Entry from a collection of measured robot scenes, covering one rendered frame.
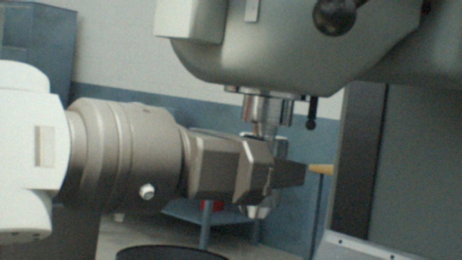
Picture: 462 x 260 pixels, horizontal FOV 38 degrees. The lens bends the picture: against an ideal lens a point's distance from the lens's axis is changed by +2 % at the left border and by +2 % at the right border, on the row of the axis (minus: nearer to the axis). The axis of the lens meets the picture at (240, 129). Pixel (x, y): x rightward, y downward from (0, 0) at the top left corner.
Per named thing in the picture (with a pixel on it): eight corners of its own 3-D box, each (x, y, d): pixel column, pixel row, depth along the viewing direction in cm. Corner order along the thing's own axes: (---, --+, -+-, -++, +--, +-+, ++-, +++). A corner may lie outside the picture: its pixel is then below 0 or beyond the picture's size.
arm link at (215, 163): (282, 123, 54) (153, 107, 47) (266, 239, 55) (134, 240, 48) (202, 108, 64) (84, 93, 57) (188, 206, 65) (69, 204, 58)
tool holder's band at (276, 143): (276, 145, 64) (278, 135, 64) (296, 152, 60) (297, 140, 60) (231, 141, 63) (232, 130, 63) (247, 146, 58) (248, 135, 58)
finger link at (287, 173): (298, 191, 61) (243, 188, 58) (303, 156, 61) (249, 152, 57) (309, 194, 60) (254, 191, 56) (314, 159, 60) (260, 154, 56)
